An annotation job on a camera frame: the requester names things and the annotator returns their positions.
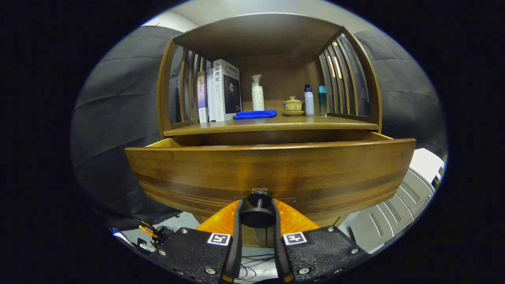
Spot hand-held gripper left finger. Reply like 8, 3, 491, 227
156, 198, 244, 284

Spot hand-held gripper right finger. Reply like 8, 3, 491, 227
271, 198, 369, 284

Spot brown wooden drawer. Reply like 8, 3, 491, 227
125, 132, 417, 237

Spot white filing cabinet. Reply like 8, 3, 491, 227
349, 148, 445, 254

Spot brown wooden countertop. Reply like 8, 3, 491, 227
163, 112, 378, 137

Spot brown wooden cabinet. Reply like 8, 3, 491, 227
156, 13, 383, 247

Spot orange and black tool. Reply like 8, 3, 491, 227
138, 220, 160, 239

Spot folded blue cloth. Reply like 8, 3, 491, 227
233, 110, 277, 120

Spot white pump bottle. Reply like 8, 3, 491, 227
252, 74, 265, 111

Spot thin white book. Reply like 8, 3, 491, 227
208, 68, 217, 121

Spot beige lidded teacup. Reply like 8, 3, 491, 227
283, 96, 303, 112

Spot purple book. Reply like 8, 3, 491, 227
197, 71, 209, 123

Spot white book with portrait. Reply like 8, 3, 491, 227
213, 59, 242, 122

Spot white bottle with blue cap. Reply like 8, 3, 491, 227
304, 84, 314, 116

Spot black backdrop cloth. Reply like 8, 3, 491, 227
70, 26, 448, 229

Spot black floor cables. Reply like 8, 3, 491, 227
237, 254, 277, 282

